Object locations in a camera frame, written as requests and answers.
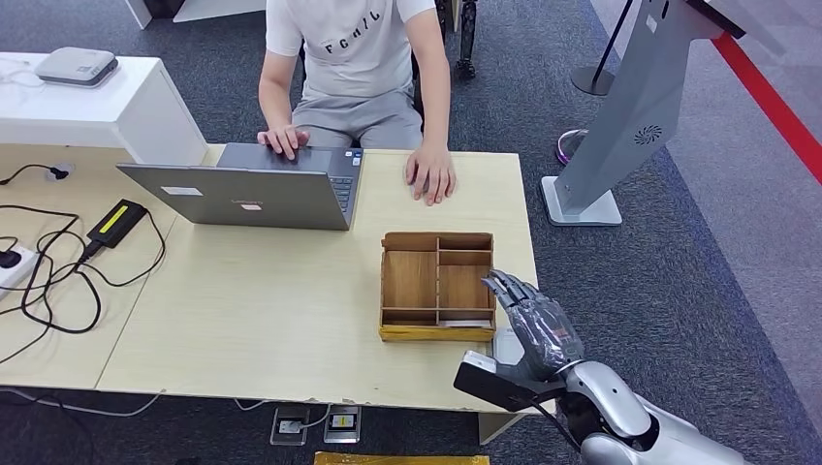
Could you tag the person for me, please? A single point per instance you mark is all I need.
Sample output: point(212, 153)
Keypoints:
point(353, 64)

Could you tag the wooden compartment box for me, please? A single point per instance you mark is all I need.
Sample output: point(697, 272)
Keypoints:
point(408, 282)

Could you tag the person's right forearm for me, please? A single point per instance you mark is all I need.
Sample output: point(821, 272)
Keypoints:
point(275, 102)

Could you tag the person's left forearm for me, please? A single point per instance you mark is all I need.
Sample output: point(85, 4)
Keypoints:
point(436, 109)

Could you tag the white furniture base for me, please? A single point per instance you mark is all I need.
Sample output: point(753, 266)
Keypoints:
point(215, 8)

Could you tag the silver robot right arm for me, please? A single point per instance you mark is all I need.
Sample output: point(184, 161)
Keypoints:
point(610, 391)

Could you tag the floor socket with white plug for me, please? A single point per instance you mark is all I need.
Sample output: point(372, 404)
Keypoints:
point(289, 427)

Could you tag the black power plug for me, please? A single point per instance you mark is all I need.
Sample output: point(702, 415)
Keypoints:
point(8, 259)

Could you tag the yellow orange floor tape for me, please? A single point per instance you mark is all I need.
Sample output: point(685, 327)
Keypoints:
point(398, 459)

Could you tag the white room key card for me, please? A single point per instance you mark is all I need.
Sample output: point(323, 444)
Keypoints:
point(465, 323)

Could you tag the purple round base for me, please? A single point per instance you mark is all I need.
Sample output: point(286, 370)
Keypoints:
point(566, 147)

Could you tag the person's left hand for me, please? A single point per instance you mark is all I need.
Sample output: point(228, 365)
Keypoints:
point(430, 173)

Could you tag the grey laptop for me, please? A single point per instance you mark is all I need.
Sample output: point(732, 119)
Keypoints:
point(257, 199)

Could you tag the black stanchion post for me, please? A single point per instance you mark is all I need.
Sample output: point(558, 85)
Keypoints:
point(591, 82)

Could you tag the grey kiosk stand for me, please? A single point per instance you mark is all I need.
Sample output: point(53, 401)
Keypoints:
point(642, 109)

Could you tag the grey card reader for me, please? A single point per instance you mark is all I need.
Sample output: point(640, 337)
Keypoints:
point(507, 346)

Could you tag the white power strip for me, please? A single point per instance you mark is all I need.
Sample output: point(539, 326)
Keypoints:
point(20, 273)

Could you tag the grey desk grommet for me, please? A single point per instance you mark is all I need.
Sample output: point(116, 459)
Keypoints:
point(69, 169)

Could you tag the floor socket with yellow label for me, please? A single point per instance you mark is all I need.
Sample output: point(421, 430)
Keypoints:
point(342, 423)

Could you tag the grey flat device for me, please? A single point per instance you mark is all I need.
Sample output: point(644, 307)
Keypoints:
point(76, 67)

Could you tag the person's right hand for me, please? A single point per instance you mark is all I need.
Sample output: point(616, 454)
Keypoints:
point(282, 138)

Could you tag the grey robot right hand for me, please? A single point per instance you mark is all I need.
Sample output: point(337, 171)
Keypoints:
point(542, 334)

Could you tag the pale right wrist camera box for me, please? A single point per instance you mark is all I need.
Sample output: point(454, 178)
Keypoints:
point(478, 361)

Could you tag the beige desk leg panel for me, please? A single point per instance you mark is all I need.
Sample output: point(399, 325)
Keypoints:
point(498, 429)

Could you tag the black metal stand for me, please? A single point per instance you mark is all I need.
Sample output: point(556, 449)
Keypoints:
point(467, 38)

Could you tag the white cabinet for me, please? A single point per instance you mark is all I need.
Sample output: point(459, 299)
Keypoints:
point(128, 109)

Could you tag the black power adapter yellow label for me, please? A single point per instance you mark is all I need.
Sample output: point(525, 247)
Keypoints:
point(115, 222)

